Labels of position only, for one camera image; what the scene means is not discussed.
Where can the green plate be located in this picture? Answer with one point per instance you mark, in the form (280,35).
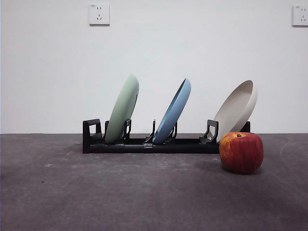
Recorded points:
(122,108)

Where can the red apple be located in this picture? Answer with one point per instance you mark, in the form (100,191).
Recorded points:
(240,154)

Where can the blue plate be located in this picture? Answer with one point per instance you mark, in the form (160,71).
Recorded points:
(173,110)

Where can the black plate rack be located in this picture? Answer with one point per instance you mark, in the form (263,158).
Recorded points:
(108,148)

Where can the beige plate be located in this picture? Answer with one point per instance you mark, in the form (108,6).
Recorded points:
(235,108)

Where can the white wall socket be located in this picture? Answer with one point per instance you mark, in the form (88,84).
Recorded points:
(300,15)
(99,14)

